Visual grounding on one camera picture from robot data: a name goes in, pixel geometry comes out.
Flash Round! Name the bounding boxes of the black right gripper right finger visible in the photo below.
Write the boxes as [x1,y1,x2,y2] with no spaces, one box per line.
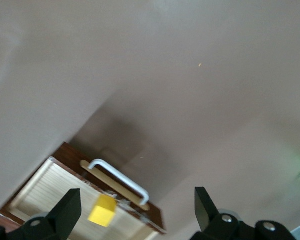
[191,186,298,240]

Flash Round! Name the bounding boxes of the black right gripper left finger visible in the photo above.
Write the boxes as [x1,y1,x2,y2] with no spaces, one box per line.
[0,188,83,240]

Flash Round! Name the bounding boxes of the wooden drawer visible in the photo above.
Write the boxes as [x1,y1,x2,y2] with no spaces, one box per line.
[0,141,168,240]

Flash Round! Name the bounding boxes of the yellow wooden block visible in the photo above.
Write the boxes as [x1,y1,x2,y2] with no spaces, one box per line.
[87,194,118,228]

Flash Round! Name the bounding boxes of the dark red wooden cabinet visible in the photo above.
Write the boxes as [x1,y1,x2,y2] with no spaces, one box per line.
[0,211,25,240]

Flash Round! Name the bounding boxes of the brown table cloth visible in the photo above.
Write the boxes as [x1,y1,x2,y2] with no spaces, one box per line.
[0,0,300,240]

